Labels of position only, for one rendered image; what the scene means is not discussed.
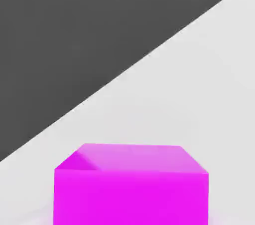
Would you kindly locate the small magenta cube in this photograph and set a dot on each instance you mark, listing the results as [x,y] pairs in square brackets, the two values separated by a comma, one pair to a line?
[131,195]

